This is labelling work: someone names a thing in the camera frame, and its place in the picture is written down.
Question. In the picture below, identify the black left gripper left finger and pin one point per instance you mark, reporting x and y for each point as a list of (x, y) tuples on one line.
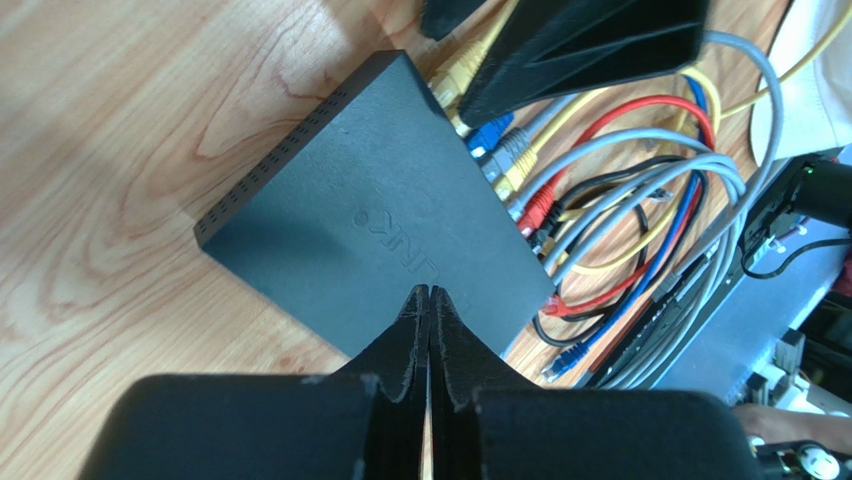
[(363, 421)]

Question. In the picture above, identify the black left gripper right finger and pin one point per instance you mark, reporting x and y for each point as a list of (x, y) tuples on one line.
[(490, 422)]

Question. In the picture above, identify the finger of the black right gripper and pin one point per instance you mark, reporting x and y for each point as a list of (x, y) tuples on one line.
[(548, 49), (440, 17)]

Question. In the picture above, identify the black network switch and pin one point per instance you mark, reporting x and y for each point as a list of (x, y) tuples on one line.
[(372, 194)]

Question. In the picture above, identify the person hand in background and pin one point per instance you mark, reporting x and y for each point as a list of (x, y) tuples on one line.
[(778, 426)]

